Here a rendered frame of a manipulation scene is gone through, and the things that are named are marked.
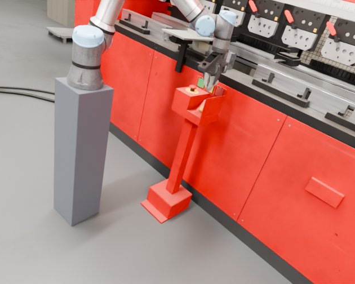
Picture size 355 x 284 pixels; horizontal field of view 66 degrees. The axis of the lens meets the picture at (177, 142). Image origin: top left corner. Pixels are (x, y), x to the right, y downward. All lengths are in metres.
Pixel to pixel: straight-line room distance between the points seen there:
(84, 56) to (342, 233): 1.37
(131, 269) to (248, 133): 0.92
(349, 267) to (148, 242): 0.99
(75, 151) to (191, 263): 0.84
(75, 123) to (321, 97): 1.14
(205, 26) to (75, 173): 0.87
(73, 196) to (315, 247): 1.23
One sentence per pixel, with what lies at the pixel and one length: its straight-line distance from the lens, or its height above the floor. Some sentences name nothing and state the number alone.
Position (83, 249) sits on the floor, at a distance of 1.57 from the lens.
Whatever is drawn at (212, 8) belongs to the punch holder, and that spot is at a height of 1.16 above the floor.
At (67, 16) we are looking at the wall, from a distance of 6.14.
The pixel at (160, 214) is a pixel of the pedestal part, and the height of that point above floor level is 0.01.
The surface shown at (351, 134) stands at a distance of 1.37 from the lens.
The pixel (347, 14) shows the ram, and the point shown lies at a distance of 1.46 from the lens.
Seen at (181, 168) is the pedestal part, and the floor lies 0.32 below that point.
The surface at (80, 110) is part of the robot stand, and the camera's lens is 1.23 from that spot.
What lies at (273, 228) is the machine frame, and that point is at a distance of 1.66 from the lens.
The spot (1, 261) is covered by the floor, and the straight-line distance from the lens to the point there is 1.57.
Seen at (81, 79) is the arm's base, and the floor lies 0.81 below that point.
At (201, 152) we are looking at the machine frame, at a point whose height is 0.37.
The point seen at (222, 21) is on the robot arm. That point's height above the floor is 1.15.
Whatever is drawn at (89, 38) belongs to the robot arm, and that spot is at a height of 0.98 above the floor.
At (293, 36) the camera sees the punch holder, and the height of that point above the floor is 1.15.
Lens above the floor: 1.25
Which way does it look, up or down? 30 degrees down
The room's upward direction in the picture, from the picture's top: 15 degrees clockwise
